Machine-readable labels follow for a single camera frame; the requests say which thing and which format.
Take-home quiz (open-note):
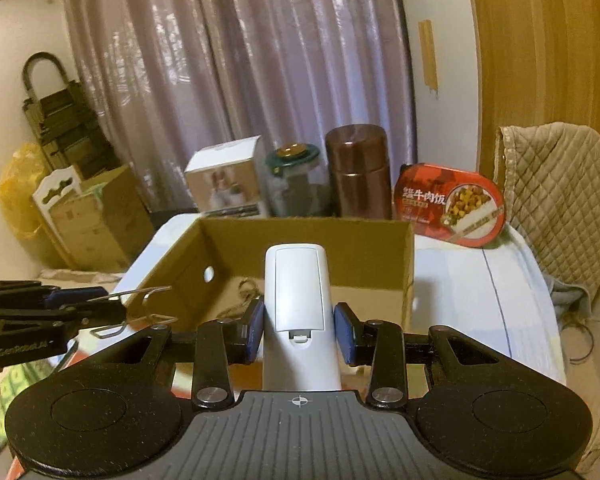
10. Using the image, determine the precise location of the folded black hand trolley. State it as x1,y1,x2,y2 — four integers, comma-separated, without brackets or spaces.
21,52,121,180

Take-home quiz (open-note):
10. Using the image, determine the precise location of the red instant rice meal box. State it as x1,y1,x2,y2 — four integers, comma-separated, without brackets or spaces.
393,164,506,248

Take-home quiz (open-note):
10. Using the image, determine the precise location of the grey cloth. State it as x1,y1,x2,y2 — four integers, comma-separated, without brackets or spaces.
543,274,592,320

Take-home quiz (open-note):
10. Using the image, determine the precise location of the mauve curtain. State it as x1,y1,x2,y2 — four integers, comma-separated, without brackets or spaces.
65,0,416,210

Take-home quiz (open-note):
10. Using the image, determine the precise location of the flattened cardboard boxes stack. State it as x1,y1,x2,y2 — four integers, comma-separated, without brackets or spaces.
32,166,155,273

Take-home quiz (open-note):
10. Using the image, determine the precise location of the yellow plastic bag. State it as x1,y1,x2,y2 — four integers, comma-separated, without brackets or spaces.
0,142,50,240

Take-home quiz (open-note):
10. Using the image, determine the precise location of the glass jar green lid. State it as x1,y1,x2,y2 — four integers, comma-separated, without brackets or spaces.
265,143,332,218

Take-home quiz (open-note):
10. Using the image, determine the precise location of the brown metal thermos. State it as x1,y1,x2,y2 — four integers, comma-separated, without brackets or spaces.
325,124,392,220

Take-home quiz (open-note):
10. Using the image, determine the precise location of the white product box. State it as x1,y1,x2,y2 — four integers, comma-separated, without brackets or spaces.
184,136,270,218

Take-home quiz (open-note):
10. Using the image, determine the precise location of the wooden door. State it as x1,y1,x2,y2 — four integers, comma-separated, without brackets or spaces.
471,0,600,177

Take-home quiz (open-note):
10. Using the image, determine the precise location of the brown cardboard box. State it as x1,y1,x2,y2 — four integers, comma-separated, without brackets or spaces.
117,214,415,333

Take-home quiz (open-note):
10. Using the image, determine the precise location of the metal wire rack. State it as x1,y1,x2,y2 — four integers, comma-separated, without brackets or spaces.
88,285,178,340

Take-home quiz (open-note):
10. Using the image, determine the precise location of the long white remote control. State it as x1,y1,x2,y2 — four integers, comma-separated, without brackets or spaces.
262,244,341,391

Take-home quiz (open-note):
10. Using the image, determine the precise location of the beige quilted chair cover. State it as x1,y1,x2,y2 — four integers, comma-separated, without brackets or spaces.
494,122,600,297

